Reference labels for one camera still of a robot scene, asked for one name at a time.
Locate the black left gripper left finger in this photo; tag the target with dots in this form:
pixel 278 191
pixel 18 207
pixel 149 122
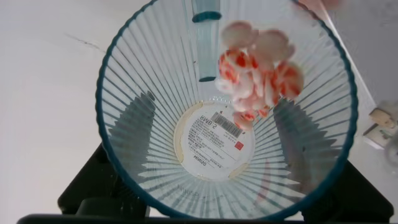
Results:
pixel 90 186

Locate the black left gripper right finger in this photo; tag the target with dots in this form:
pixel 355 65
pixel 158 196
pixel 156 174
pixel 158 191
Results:
pixel 351 199

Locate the transparent ribbed blue-tinted cup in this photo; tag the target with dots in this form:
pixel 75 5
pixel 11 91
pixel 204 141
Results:
pixel 149 77

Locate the pink and white solid pieces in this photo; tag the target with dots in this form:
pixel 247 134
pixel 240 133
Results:
pixel 261 71

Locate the pink plastic bowl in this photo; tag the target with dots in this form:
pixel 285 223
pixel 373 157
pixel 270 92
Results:
pixel 317 3

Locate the blurry beige box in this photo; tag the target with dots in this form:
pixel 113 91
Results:
pixel 384 124

